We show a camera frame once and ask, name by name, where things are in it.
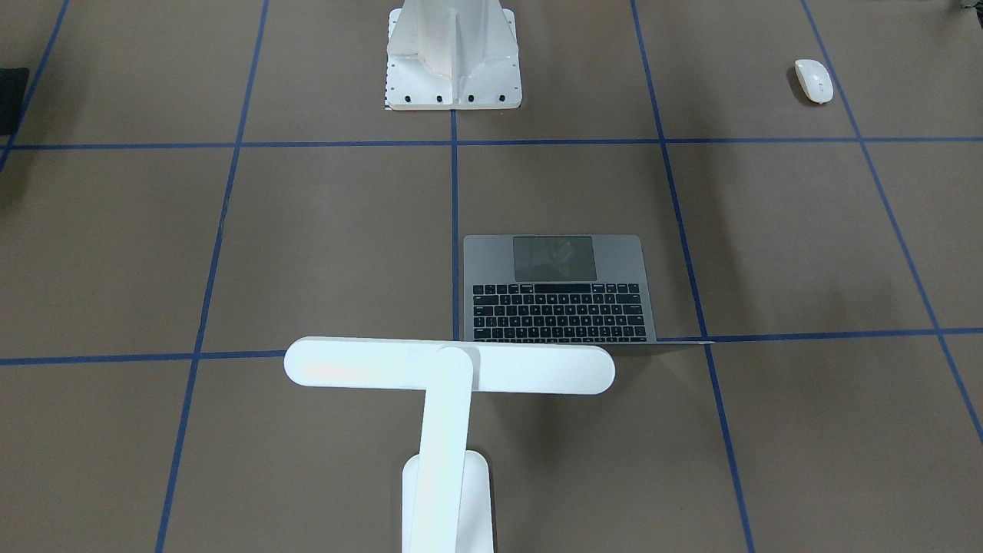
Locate grey laptop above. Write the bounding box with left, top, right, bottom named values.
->
left=461, top=234, right=705, bottom=354

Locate black mouse pad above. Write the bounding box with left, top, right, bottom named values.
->
left=0, top=68, right=31, bottom=136

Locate white desk lamp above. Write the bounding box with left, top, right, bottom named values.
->
left=284, top=336, right=617, bottom=552

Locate white computer mouse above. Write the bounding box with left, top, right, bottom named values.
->
left=793, top=58, right=835, bottom=104

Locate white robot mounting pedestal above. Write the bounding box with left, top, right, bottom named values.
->
left=384, top=1, right=523, bottom=111

